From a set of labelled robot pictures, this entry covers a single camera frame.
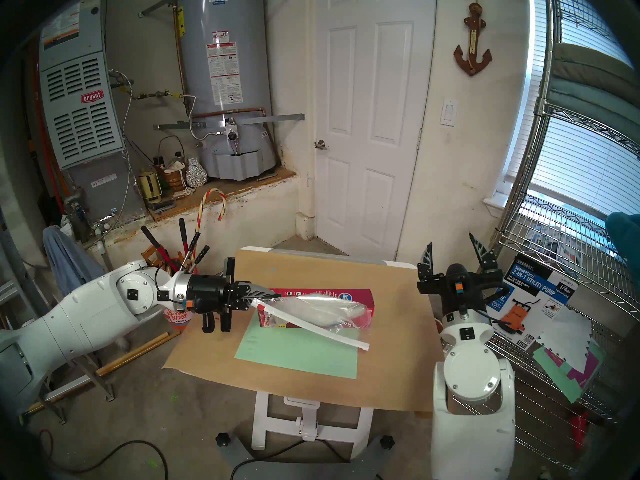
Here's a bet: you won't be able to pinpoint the yellow gas pipe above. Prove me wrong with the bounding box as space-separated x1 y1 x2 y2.
131 89 183 101

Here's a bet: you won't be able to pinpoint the long red carton box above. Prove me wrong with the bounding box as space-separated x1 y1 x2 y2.
256 288 376 330

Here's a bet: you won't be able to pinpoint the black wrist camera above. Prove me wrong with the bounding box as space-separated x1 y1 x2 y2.
445 263 471 296
183 298 217 334

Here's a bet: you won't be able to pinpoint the red black tool handle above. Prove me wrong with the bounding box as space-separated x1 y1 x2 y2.
141 225 176 270
178 217 190 272

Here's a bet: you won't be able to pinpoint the striped candy cane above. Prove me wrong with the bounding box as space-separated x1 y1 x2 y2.
197 188 228 235

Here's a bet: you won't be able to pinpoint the grey Bryant furnace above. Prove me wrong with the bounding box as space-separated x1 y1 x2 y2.
39 0 148 220

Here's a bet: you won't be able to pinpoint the white window blinds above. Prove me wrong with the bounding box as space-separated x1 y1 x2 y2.
505 0 640 220

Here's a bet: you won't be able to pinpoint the long wooden stick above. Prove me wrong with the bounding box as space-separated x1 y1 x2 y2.
95 330 181 377

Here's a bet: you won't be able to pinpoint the red plastic object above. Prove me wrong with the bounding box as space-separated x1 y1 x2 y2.
570 411 591 450

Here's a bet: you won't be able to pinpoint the clear ziplock bag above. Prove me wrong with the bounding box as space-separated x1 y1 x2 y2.
250 291 373 352

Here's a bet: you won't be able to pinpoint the blue cloth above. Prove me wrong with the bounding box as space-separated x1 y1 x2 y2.
42 225 103 297

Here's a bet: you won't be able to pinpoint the grey metal strap bar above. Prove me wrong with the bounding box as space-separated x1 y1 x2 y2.
154 113 306 131

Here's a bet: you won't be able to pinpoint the aluminium ladder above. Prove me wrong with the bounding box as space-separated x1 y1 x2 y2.
0 204 116 425

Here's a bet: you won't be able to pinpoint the green and pink papers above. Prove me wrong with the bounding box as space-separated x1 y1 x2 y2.
532 339 606 405

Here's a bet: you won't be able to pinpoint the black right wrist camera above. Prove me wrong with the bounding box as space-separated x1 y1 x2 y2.
445 263 471 296

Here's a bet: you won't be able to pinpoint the teal cloth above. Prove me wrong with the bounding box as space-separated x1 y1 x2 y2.
605 211 640 270

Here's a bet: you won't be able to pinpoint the white scalloped paper sheet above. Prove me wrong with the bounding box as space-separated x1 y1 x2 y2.
537 306 593 360

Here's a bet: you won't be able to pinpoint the dark floor cable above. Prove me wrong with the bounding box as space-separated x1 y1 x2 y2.
37 428 170 480

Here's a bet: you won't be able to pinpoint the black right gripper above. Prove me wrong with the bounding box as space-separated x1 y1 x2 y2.
418 232 503 315

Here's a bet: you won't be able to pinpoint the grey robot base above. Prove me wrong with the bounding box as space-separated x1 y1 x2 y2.
215 431 396 480

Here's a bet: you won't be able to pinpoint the foil wrapped lump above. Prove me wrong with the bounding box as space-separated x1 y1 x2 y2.
185 157 208 188

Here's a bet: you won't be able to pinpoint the grey water heater tank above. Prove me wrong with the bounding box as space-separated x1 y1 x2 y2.
175 0 278 181

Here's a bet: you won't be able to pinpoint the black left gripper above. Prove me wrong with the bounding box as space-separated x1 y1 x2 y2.
190 258 282 332

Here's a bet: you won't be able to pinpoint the wicker basket with handle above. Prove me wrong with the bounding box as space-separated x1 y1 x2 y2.
157 135 187 192

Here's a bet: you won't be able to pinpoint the white folding table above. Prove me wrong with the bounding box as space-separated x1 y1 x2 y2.
240 245 418 460

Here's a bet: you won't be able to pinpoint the light green paper mat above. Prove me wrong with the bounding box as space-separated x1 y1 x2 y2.
235 314 361 380

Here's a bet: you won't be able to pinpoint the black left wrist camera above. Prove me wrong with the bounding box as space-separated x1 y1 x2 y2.
183 298 217 334

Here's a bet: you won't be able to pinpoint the white panel door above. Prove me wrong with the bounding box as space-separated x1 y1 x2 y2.
312 0 436 262

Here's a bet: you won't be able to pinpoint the yellow metal can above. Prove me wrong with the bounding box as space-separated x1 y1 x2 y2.
137 169 163 202

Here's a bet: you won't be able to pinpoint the utility pump carton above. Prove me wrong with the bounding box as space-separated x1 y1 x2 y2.
492 254 581 352

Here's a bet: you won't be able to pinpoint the grey green folded cushion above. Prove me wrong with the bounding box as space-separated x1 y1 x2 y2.
542 44 640 145

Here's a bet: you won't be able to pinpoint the chrome wire shelf rack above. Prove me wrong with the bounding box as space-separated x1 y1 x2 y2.
482 0 640 475

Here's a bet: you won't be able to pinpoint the brown anchor wall decoration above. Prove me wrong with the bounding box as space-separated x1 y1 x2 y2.
453 0 493 77

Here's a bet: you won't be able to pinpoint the black grip metal rod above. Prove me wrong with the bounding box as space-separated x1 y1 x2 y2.
190 245 211 275
182 231 202 275

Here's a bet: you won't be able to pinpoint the wooden platform board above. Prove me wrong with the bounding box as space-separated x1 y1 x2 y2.
146 167 297 222

